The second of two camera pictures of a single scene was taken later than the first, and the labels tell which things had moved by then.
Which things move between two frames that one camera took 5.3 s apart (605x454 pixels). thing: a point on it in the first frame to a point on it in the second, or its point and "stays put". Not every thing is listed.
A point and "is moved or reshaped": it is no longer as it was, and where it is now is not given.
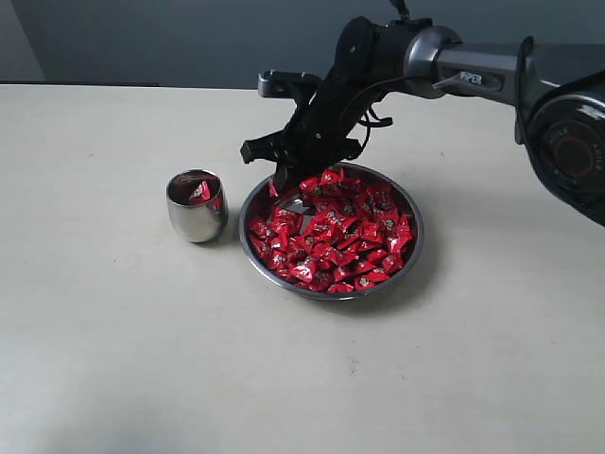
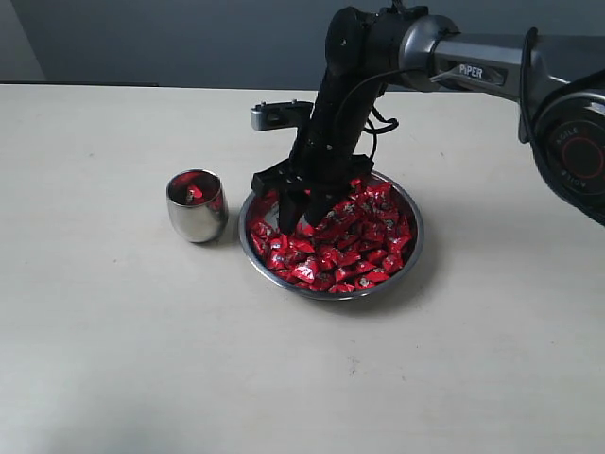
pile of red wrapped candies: x=350 y=235 stays put
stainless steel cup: x=198 y=207 stays put
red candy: x=201 y=193 is moved or reshaped
